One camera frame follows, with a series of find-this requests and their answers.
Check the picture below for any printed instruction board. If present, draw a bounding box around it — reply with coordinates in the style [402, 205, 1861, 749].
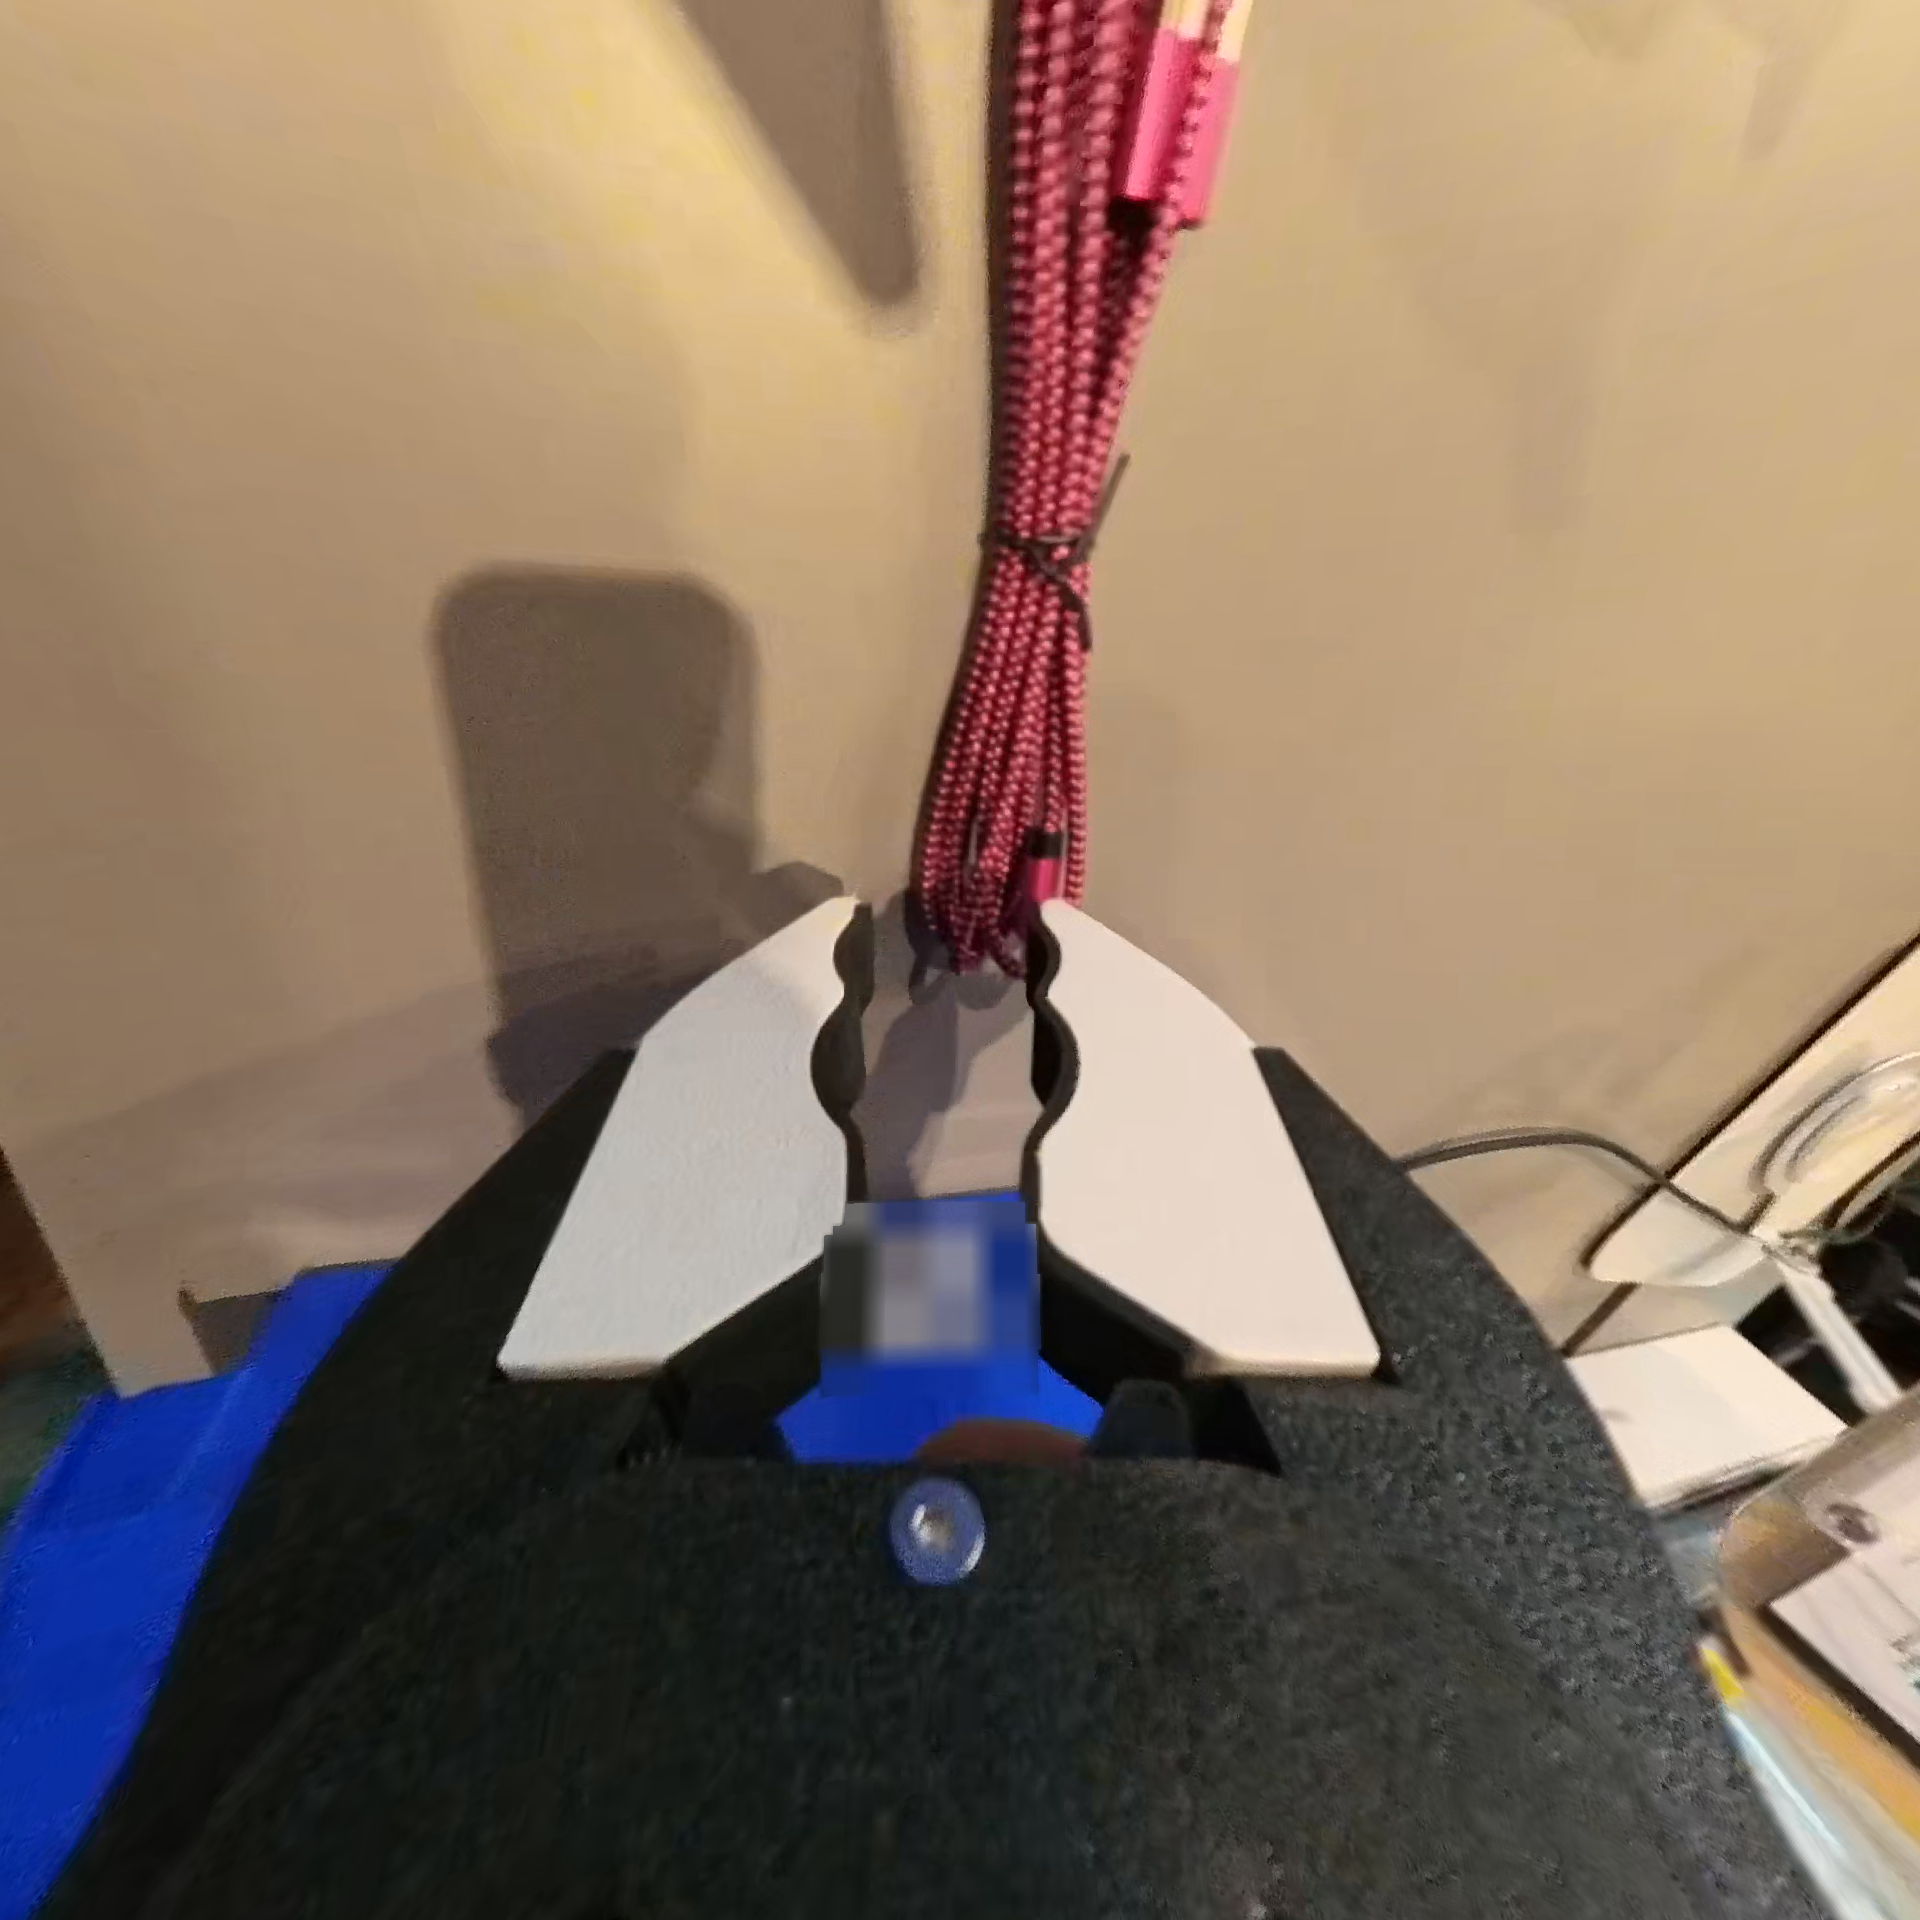
[1694, 1409, 1920, 1920]

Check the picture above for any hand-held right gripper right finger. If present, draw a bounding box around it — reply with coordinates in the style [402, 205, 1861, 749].
[1030, 902, 1383, 1376]

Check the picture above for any red braided usb cable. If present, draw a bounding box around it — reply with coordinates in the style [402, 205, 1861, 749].
[908, 0, 1263, 981]

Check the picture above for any thin black cable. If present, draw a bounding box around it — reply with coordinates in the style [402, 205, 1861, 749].
[1396, 1127, 1920, 1252]

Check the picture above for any black twist tie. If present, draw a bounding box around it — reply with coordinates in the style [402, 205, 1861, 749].
[979, 453, 1137, 649]

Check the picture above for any blue plastic bin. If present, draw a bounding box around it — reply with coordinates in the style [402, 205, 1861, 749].
[0, 1191, 1106, 1920]

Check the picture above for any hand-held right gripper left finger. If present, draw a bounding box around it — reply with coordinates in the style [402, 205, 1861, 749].
[501, 894, 876, 1376]

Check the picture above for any white laptop box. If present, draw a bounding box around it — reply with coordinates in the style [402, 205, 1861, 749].
[1568, 1326, 1852, 1507]

